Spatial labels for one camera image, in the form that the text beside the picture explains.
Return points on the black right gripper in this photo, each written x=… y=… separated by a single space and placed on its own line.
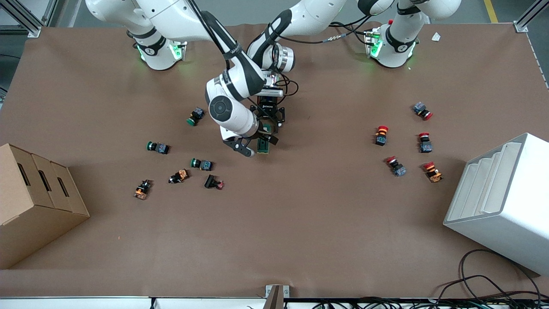
x=262 y=136

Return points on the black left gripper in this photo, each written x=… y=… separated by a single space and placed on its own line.
x=267 y=107

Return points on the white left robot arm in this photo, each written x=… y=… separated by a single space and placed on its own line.
x=403 y=43

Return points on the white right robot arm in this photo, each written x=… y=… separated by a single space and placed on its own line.
x=231 y=111

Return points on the brown paper table mat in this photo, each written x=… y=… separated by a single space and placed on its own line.
x=300 y=223

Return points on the red emergency button orange block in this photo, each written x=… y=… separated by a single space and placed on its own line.
x=381 y=135
x=433 y=172

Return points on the red emergency button blue block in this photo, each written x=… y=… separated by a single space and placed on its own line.
x=425 y=143
x=396 y=166
x=422 y=110

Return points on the white paper scrap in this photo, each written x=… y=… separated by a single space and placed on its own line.
x=436 y=37

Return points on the brown cardboard box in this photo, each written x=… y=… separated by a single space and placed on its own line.
x=38 y=206

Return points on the white stepped storage rack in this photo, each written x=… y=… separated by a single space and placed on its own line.
x=506 y=214

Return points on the green push button switch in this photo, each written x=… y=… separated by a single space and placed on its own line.
x=158 y=148
x=196 y=116
x=202 y=164

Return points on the black switch red lens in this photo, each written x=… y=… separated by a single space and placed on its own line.
x=212 y=182

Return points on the black switch orange block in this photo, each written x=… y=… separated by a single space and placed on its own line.
x=143 y=189
x=179 y=176

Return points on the grey metal bracket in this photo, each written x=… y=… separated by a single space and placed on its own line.
x=276 y=296

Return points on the white table edge rail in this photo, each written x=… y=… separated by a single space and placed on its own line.
x=85 y=303

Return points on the aluminium frame post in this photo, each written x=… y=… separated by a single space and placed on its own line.
x=23 y=17
x=525 y=21

